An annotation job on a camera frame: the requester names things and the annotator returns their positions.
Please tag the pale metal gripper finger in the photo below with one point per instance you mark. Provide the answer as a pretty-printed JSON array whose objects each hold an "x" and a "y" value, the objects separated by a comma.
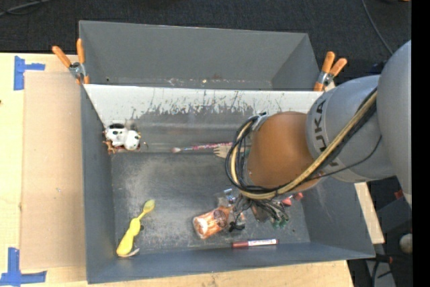
[{"x": 229, "y": 195}]

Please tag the small black clip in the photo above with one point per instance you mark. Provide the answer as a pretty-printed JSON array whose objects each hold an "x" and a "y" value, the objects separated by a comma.
[{"x": 236, "y": 227}]

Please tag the red-brown marker pen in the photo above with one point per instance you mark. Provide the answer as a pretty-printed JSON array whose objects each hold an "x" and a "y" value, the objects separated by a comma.
[{"x": 255, "y": 243}]

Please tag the grey metal bin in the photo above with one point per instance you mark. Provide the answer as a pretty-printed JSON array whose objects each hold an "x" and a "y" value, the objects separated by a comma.
[{"x": 181, "y": 185}]

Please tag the pink stick back scratcher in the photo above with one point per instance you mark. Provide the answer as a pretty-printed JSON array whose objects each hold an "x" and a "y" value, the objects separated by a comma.
[{"x": 201, "y": 146}]

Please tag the yellow toothbrush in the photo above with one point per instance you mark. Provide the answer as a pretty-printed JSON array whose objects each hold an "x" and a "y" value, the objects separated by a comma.
[{"x": 132, "y": 232}]

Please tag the white and black toy animal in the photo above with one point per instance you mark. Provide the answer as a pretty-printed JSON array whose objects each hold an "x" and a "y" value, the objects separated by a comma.
[{"x": 122, "y": 137}]

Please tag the brown cardboard board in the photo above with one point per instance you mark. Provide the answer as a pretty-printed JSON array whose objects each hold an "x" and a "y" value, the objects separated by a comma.
[{"x": 50, "y": 171}]

